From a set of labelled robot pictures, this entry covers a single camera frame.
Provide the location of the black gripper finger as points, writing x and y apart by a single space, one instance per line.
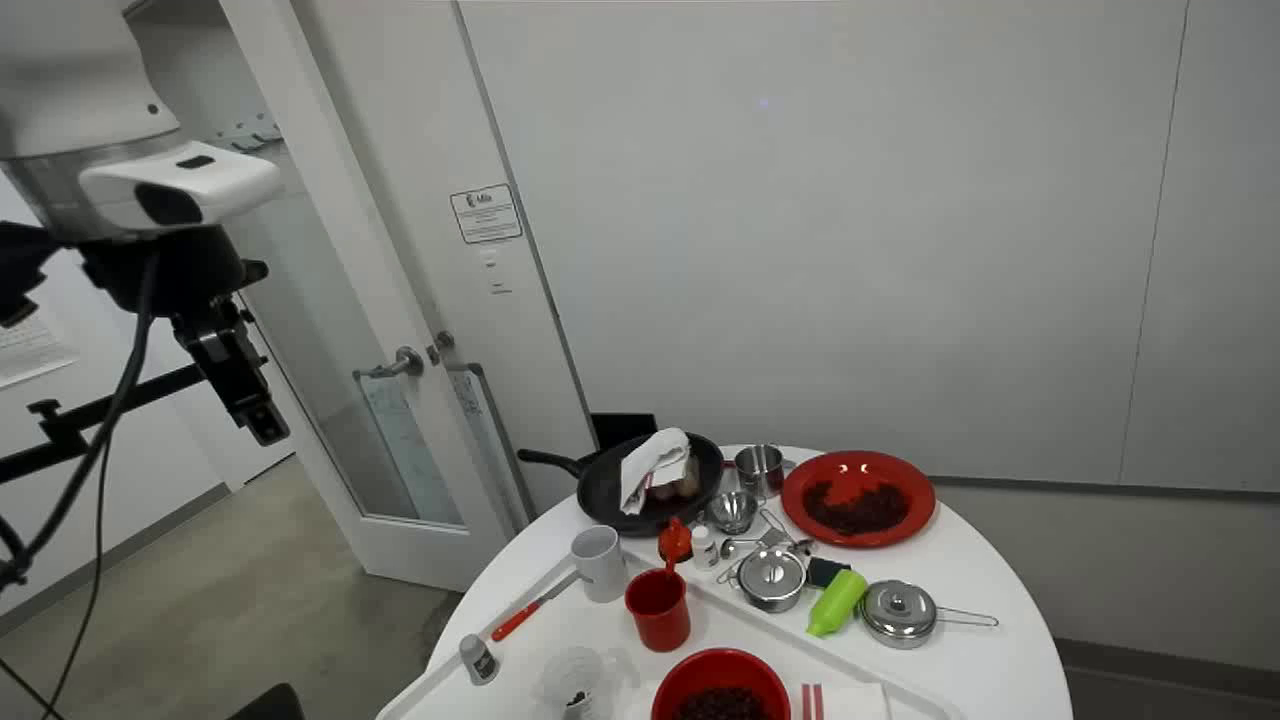
262 403
215 361

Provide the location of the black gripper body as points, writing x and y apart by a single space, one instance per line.
172 273

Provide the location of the red bowl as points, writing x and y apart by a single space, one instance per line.
722 682

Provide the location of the dark beans in bowl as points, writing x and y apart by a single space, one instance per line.
722 706

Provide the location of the white framed glass door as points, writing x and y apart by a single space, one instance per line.
385 333

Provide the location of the white door sign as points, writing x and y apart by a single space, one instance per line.
487 212

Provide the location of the black chair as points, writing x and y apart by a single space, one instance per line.
265 700

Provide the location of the small grey shaker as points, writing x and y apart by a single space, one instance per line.
479 657

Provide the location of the black frying pan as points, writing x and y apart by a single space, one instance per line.
601 494

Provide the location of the black box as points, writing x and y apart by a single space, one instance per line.
624 428

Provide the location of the white mug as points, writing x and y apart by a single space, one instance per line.
601 560

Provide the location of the white cloth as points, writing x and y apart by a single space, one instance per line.
659 467

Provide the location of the small red scoop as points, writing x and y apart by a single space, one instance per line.
677 540

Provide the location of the red plastic cup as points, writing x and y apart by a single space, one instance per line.
659 611

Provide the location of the small steel pot with lid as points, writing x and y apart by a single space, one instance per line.
729 509

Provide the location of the small steel cup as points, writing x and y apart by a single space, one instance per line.
763 467

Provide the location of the red plate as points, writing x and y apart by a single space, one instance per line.
812 485

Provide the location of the small black block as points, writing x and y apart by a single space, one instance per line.
826 571

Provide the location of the dark beans on plate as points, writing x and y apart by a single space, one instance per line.
859 509

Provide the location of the green plastic bottle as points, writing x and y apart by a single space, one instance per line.
837 601

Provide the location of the red chopsticks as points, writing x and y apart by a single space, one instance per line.
808 700

